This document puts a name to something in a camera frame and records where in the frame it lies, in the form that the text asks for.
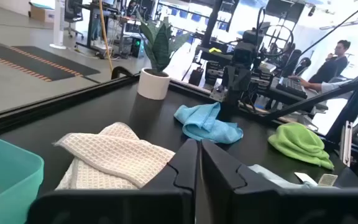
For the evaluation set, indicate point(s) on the white waffle-weave towel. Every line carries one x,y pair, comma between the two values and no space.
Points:
117,155

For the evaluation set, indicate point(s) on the person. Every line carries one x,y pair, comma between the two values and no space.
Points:
131,7
331,70
331,86

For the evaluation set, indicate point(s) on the snake plant in white pot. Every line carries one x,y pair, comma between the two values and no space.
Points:
154,84

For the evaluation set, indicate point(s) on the green microfiber towel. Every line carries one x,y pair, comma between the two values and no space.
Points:
300,143

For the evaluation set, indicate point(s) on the black rig frame beam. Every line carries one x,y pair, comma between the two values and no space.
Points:
306,101

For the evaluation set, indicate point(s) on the cardboard box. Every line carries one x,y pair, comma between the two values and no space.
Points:
42,14

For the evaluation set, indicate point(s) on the bright blue microfiber towel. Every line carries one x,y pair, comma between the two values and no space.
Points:
207,124

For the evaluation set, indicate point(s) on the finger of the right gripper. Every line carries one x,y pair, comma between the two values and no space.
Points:
230,78
244,78

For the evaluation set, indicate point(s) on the black rig frame post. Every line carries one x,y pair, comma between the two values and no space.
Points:
356,105

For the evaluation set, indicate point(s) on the black office chair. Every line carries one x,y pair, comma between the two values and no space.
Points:
73,12

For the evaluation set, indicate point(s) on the teal plastic bin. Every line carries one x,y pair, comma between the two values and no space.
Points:
5,180

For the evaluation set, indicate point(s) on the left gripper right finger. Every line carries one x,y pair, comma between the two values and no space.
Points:
228,202

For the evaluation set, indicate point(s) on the black keyboard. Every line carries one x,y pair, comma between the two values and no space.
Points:
291,88

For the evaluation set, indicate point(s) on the white column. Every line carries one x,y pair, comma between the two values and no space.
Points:
58,25

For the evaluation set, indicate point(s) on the silver aluminium bracket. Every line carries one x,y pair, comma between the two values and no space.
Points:
346,143

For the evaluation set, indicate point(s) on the computer tower with green light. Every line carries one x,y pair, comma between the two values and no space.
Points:
135,46

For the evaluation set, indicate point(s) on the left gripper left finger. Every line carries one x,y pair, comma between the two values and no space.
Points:
166,205

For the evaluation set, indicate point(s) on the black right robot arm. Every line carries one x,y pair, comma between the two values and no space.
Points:
249,37

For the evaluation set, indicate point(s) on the black table frame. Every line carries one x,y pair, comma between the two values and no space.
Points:
42,107

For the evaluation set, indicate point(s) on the black orange-striped floor mat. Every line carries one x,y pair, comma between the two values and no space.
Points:
42,62

